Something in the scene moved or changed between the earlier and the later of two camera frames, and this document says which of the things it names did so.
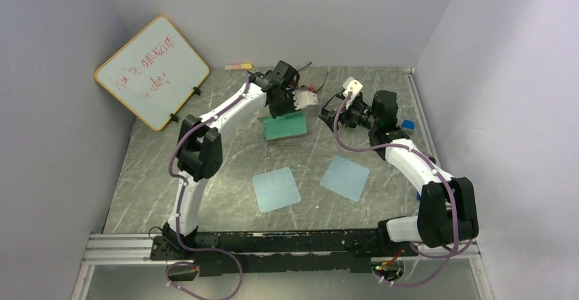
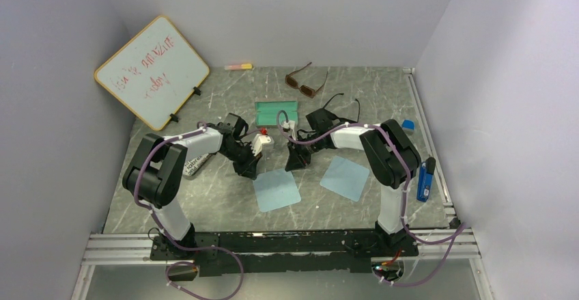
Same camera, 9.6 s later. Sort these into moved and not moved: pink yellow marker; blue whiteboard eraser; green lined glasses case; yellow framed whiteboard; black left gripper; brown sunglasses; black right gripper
Moved: green lined glasses case; black right gripper; black left gripper
Not moved: yellow framed whiteboard; blue whiteboard eraser; pink yellow marker; brown sunglasses
